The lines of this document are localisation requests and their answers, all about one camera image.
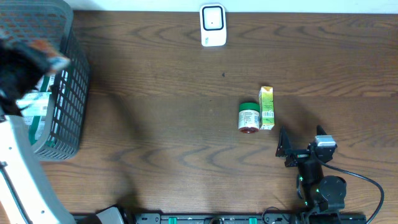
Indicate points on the white teal snack packet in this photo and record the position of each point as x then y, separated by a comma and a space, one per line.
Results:
34, 104

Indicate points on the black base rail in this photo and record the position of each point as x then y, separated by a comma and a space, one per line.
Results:
269, 217

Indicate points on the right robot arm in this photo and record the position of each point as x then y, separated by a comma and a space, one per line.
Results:
324, 195

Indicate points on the orange tissue packet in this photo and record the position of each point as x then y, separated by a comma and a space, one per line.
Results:
55, 58

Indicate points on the white barcode scanner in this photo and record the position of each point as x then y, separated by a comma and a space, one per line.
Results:
213, 25

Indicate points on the grey plastic mesh basket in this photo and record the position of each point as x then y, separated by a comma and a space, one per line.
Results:
26, 21

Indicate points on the green white barcode packet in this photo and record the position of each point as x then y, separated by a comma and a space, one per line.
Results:
36, 124

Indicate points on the green juice carton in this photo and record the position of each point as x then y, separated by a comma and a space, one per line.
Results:
266, 103

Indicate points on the green lid spice jar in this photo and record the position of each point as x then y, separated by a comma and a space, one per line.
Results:
248, 118

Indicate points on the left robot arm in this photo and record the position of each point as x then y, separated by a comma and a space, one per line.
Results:
26, 193

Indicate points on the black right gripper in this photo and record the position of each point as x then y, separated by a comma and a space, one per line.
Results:
285, 149

